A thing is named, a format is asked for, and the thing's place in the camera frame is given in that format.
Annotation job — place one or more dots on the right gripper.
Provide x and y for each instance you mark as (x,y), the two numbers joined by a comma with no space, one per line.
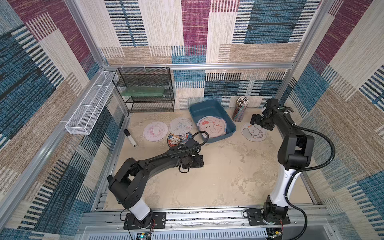
(261,120)

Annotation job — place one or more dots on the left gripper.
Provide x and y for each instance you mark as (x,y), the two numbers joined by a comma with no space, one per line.
(200,162)

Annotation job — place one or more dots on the pink rabbit coaster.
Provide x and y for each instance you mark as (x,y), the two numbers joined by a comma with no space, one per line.
(214,126)

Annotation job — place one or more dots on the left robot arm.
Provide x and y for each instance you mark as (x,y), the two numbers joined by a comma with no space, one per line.
(129,183)

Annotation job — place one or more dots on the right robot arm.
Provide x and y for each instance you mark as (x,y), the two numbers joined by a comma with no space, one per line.
(294,154)

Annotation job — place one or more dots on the white dog coaster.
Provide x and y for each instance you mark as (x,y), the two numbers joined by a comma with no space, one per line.
(253,133)

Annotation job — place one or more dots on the cup of colored pencils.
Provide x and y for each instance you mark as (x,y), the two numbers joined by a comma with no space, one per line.
(241,105)

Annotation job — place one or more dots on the dark blue cartoon coaster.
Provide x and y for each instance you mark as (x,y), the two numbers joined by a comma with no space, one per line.
(175,140)

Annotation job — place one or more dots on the white butterfly coaster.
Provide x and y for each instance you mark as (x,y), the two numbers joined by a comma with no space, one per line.
(180,126)

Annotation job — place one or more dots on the pink kitty coaster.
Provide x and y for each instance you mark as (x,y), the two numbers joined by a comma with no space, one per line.
(155,131)

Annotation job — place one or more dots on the white marker black cap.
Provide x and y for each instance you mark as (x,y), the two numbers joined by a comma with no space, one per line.
(130,138)

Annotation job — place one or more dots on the green board on shelf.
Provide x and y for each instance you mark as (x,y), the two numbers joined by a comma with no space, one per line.
(143,92)

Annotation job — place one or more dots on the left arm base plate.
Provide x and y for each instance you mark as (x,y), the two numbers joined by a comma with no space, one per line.
(156,220)

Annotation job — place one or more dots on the black wire shelf rack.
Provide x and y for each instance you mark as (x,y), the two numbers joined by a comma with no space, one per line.
(146,78)

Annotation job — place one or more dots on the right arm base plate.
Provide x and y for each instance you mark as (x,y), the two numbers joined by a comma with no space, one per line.
(255,217)

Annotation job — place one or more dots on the white wire mesh basket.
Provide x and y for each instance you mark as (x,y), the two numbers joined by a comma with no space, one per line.
(89,110)

